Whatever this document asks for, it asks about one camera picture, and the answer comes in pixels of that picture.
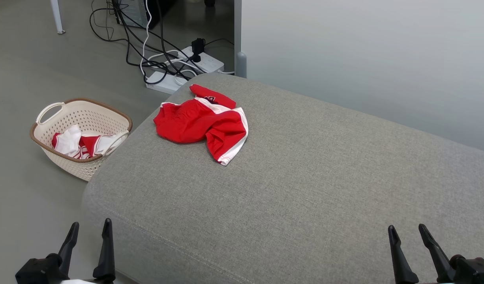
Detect thin black adapter cable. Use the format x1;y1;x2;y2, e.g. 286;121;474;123
204;37;234;49

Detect long white cable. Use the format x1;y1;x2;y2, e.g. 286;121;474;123
139;0;152;77

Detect dark computer tower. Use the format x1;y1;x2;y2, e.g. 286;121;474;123
112;0;177;29

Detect white power strip with cables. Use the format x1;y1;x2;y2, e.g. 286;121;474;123
112;0;205;75

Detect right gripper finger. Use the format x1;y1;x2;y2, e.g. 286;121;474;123
418;224;458;283
387;225;419;284

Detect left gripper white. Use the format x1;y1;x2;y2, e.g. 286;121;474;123
58;218;116;284

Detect black power adapter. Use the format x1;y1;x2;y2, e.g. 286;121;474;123
191;38;206;63

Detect cream laundry basket brown rim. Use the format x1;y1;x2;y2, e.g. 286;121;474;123
30;98;133;182

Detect arched white cable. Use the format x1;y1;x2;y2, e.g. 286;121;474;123
146;49;180;64

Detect looped white cable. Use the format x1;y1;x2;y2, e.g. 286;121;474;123
174;69;198;86

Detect grey partition post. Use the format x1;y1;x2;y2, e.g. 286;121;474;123
234;0;248;78

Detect white power strip with adapter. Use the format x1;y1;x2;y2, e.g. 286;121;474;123
178;46;225;74

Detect red and white garment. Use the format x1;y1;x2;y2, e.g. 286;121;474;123
51;124;126;159

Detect red shorts with white stripe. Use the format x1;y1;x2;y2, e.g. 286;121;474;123
153;84;249;166

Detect white table leg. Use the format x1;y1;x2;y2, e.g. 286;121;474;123
50;0;66;35

